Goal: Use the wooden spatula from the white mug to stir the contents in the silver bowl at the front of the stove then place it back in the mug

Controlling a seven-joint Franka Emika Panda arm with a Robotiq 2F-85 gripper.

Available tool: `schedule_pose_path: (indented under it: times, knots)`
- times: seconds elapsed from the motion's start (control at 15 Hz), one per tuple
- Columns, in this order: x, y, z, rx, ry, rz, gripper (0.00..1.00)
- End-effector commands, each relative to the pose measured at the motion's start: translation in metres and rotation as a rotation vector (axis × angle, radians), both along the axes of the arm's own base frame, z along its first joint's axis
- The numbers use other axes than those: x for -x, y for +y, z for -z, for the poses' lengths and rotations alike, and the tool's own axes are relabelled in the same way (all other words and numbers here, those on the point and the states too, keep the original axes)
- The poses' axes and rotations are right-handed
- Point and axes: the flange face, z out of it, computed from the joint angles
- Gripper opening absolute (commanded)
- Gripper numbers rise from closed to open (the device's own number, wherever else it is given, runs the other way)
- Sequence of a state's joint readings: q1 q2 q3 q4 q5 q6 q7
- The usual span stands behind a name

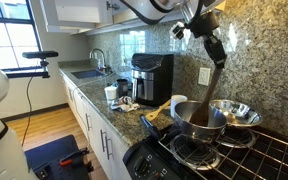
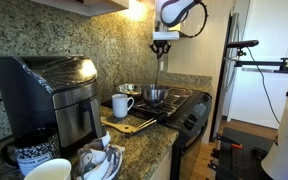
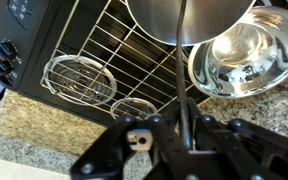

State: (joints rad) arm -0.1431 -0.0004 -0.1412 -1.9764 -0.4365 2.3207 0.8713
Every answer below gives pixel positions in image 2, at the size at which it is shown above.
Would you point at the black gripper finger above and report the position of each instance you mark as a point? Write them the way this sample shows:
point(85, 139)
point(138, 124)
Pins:
point(154, 49)
point(166, 50)

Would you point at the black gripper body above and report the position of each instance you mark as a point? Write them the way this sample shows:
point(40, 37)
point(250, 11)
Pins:
point(160, 44)

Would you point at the deep stainless steel bowl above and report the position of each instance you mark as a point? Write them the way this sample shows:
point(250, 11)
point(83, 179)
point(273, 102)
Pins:
point(155, 94)

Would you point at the shallow silver bowl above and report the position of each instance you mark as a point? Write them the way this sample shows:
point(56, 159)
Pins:
point(129, 89)

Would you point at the white ceramic mug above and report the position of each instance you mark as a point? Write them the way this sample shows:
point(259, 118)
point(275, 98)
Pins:
point(121, 106)

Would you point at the black kitchen stove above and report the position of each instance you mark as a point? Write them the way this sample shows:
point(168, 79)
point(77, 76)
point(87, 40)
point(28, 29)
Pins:
point(190, 113)

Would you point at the light wooden spatula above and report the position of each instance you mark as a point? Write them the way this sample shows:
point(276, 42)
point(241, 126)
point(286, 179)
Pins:
point(119, 126)

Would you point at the black patterned mug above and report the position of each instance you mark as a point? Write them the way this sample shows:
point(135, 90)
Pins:
point(37, 151)

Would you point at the black kitchen tongs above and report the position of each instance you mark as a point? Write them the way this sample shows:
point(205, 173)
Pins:
point(149, 122)

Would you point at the white upper cabinet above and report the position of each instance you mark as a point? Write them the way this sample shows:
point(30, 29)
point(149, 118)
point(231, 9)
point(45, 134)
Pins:
point(90, 6)

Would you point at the white lower cabinets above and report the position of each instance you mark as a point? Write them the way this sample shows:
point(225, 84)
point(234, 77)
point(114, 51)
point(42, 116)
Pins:
point(162, 168)

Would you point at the black steel air fryer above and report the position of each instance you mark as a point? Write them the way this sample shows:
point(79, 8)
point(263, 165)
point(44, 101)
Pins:
point(44, 100)

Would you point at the patterned kitchen cloth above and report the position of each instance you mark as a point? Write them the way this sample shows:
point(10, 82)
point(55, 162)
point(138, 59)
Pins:
point(97, 160)

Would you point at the black perforated robot cart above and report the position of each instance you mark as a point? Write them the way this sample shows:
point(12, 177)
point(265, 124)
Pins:
point(244, 160)

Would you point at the white paper cup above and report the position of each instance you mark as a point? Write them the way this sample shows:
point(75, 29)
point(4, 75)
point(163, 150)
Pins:
point(52, 170)

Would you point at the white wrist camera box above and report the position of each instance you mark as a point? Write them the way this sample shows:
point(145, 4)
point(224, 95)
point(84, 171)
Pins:
point(165, 35)

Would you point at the white wall outlet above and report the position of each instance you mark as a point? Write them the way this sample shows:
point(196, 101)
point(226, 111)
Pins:
point(162, 65)

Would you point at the black stereo camera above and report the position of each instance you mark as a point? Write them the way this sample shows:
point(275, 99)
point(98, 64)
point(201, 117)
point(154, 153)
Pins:
point(242, 43)

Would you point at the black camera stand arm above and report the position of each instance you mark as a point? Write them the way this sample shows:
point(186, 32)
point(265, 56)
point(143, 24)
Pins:
point(260, 63)

